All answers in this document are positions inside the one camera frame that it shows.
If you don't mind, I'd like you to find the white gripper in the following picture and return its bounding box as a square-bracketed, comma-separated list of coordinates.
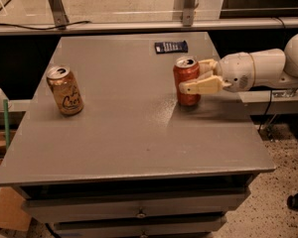
[179, 53, 254, 95]

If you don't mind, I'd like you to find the red coke can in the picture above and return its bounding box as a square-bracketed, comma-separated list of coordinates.
[173, 57, 201, 106]

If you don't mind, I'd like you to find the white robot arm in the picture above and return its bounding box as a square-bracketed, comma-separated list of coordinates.
[177, 34, 298, 95]

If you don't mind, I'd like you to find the yellow LaCroix can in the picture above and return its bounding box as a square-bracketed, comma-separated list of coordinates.
[46, 65, 83, 115]

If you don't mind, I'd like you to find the dark blue snack wrapper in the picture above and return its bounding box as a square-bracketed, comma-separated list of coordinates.
[154, 41, 188, 54]

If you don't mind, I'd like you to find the grey drawer cabinet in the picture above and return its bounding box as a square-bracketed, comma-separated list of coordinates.
[0, 32, 277, 238]

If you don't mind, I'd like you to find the grey drawer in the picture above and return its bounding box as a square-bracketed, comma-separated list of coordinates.
[22, 187, 250, 223]
[54, 214, 226, 238]

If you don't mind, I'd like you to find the black chair caster wheel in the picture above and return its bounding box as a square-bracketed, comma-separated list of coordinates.
[287, 192, 298, 211]

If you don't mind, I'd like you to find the top grey drawer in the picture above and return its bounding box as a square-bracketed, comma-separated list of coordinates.
[22, 187, 250, 223]

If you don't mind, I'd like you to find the green stick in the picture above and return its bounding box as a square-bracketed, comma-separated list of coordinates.
[3, 99, 11, 151]

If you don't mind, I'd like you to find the brown cardboard box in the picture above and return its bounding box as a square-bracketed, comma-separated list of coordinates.
[0, 187, 32, 232]

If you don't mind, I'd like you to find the right metal bracket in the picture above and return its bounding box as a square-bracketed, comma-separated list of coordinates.
[182, 0, 196, 27]

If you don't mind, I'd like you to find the metal bracket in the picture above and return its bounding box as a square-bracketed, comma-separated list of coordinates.
[48, 0, 70, 30]
[182, 0, 196, 27]

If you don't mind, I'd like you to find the black cable on ledge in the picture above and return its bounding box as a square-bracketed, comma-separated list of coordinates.
[0, 19, 92, 31]

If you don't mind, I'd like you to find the left metal bracket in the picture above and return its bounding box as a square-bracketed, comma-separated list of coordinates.
[48, 0, 70, 30]

